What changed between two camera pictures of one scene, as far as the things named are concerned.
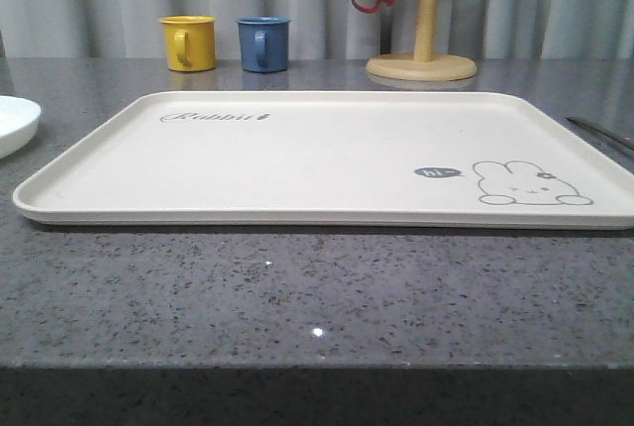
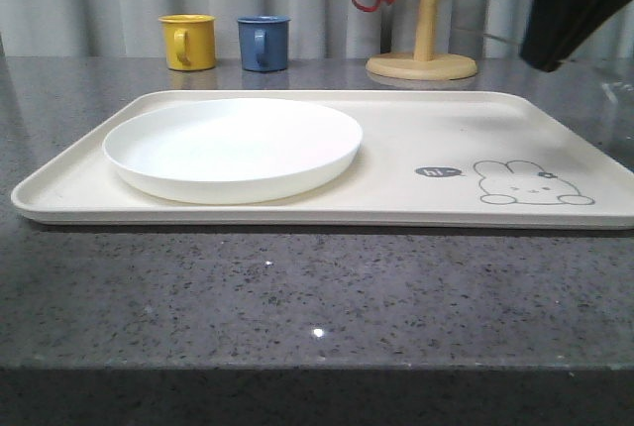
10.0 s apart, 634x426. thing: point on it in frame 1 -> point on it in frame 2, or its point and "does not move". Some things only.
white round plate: [19, 120] -> [224, 152]
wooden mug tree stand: [425, 65] does not move
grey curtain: [492, 4] does not move
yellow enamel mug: [190, 42] does not move
